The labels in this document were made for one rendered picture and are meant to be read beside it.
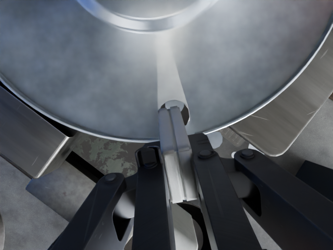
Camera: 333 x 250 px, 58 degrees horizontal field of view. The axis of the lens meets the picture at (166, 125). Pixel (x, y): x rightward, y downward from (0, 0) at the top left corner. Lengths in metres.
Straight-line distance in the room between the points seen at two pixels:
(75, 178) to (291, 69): 0.27
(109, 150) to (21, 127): 0.10
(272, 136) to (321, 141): 0.90
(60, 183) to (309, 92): 0.29
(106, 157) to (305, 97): 0.23
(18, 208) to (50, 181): 0.78
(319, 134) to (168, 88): 0.93
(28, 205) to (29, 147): 0.83
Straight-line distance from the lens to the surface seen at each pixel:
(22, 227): 1.18
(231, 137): 0.86
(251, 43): 0.23
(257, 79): 0.23
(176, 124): 0.17
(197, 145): 0.16
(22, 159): 0.33
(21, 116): 0.33
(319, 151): 1.13
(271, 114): 0.23
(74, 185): 0.39
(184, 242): 0.41
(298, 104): 0.24
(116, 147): 0.36
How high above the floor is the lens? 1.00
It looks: 88 degrees down
